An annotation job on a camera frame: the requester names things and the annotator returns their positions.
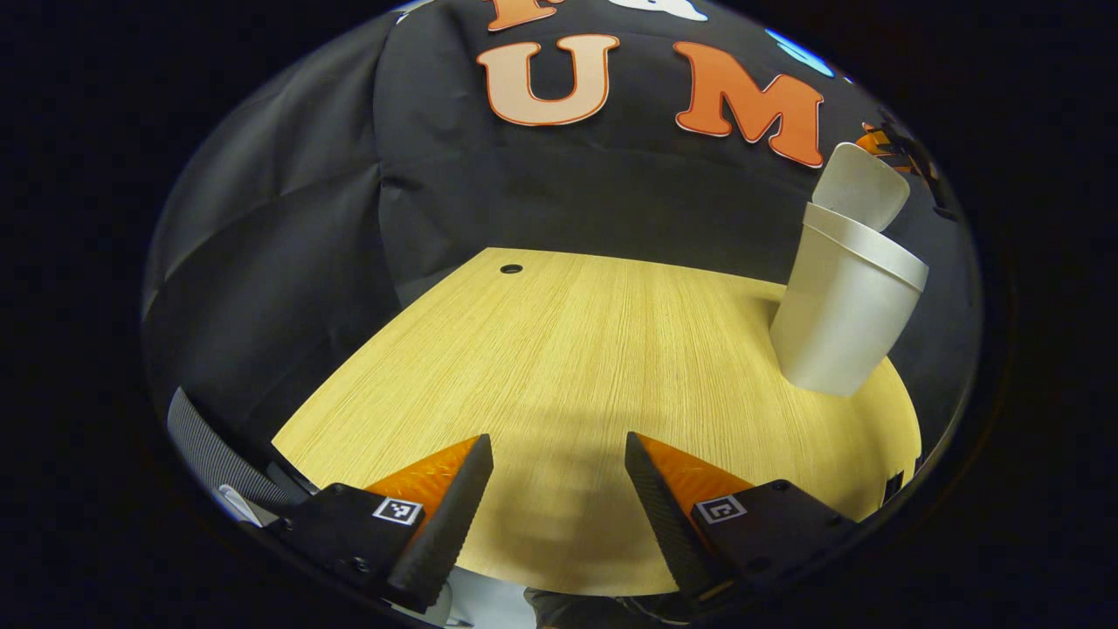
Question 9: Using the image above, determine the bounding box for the wooden desktop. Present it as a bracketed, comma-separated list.
[271, 247, 922, 598]

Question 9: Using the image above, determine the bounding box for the white desktop garbage bin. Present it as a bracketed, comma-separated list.
[769, 142, 930, 398]

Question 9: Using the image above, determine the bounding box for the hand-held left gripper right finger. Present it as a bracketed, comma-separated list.
[624, 431, 861, 604]

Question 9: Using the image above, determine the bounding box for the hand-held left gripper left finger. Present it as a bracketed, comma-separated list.
[266, 434, 495, 614]

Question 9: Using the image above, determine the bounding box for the grey ribbed strip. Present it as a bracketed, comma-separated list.
[166, 387, 298, 512]

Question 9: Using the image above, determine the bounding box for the black backdrop cloth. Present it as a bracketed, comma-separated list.
[140, 0, 983, 490]

